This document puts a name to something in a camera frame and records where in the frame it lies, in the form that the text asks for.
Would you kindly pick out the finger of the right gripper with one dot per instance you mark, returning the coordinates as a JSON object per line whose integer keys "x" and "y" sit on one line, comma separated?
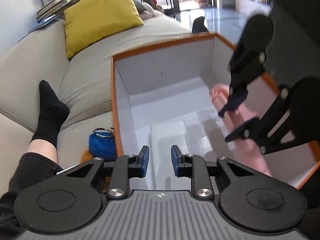
{"x": 234, "y": 100}
{"x": 243, "y": 131}

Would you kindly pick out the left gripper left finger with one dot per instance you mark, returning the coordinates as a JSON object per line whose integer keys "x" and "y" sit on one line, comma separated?
{"x": 123, "y": 169}

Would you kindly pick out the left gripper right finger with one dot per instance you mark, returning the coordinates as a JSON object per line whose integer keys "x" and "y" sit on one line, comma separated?
{"x": 193, "y": 167}

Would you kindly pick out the white rectangular box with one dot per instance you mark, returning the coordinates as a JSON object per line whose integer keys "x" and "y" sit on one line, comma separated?
{"x": 163, "y": 136}

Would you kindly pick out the brown plush sailor toy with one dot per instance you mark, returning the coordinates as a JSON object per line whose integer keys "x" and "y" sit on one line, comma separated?
{"x": 101, "y": 144}

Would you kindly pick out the orange white cardboard box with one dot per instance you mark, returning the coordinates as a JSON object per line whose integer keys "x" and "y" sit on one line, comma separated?
{"x": 171, "y": 81}

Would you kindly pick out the person left leg black sock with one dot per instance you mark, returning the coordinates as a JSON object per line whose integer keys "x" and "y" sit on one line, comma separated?
{"x": 40, "y": 162}

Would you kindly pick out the beige fabric sofa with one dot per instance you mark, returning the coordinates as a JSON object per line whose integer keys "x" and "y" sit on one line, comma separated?
{"x": 82, "y": 83}

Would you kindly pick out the yellow cushion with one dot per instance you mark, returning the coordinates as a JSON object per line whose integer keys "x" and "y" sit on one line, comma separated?
{"x": 89, "y": 21}

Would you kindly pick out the stack of books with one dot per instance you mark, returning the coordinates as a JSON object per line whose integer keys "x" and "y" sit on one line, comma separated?
{"x": 50, "y": 9}

